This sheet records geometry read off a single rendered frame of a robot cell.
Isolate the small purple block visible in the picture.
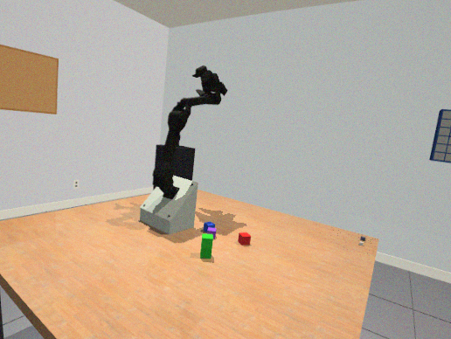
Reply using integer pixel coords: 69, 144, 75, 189
207, 227, 217, 239

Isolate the green block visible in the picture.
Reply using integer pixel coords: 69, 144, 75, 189
201, 234, 213, 248
200, 247, 212, 259

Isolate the red block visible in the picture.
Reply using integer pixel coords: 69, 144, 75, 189
238, 233, 251, 246

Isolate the small blue block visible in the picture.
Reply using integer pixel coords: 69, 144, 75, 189
203, 222, 215, 232

